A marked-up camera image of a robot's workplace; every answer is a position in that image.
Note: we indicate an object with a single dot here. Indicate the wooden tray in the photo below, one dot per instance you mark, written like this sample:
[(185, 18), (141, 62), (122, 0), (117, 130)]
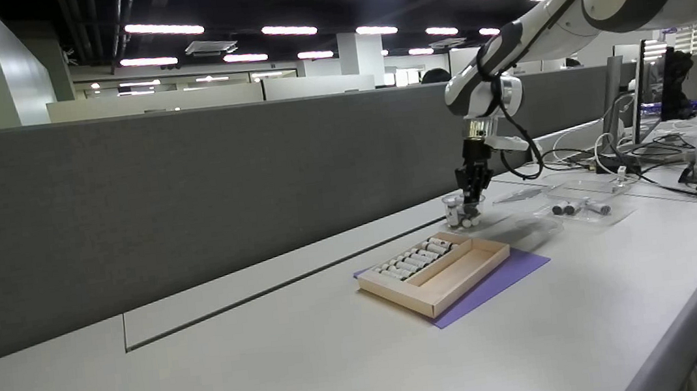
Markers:
[(456, 275)]

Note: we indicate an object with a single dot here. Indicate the grey desk partition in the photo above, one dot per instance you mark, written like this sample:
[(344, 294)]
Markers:
[(191, 200)]

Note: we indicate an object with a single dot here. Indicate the purple mat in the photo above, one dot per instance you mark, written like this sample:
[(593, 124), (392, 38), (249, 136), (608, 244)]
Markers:
[(508, 272)]

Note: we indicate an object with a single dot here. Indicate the black stand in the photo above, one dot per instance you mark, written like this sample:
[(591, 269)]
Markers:
[(675, 83)]

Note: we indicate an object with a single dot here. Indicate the monitor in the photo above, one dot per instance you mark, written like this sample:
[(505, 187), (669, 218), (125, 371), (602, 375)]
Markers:
[(643, 90)]

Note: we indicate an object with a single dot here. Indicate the heap of small grey cylinders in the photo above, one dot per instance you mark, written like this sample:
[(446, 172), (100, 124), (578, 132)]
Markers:
[(464, 218)]

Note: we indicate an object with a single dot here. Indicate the clear flat plastic tray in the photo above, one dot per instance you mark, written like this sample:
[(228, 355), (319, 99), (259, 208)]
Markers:
[(612, 208)]

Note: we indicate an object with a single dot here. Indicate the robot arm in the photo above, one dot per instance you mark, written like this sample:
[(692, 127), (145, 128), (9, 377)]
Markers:
[(565, 20)]

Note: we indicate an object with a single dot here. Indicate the row of small grey cylinders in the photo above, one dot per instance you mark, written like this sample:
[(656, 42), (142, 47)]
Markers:
[(413, 259)]

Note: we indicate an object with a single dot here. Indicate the clear plastic cup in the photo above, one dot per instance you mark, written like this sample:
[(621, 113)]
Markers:
[(455, 209)]

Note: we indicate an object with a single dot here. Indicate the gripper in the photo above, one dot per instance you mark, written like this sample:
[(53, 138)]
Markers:
[(477, 153)]

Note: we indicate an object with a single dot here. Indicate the person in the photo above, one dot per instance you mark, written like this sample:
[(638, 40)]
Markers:
[(435, 75)]

